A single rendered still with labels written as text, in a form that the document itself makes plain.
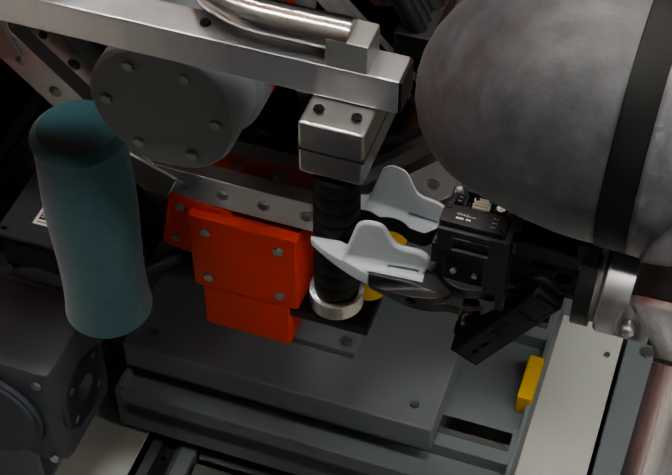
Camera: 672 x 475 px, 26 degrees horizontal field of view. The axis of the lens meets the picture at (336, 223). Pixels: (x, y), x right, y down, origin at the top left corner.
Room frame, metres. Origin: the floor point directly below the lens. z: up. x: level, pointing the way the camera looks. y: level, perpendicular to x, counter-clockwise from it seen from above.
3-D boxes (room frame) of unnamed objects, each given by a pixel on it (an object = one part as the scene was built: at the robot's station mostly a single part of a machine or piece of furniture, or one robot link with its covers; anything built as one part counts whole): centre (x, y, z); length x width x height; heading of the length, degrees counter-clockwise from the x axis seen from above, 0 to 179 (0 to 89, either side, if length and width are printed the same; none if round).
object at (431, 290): (0.69, -0.07, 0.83); 0.09 x 0.05 x 0.02; 79
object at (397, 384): (1.18, 0.03, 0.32); 0.40 x 0.30 x 0.28; 71
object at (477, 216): (0.70, -0.13, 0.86); 0.12 x 0.08 x 0.09; 71
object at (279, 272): (1.06, 0.07, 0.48); 0.16 x 0.12 x 0.17; 161
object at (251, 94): (0.96, 0.11, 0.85); 0.21 x 0.14 x 0.14; 161
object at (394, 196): (0.76, -0.04, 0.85); 0.09 x 0.03 x 0.06; 62
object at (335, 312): (0.74, 0.00, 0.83); 0.04 x 0.04 x 0.16
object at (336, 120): (0.77, -0.01, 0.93); 0.09 x 0.05 x 0.05; 161
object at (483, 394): (1.17, -0.02, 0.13); 0.50 x 0.36 x 0.10; 71
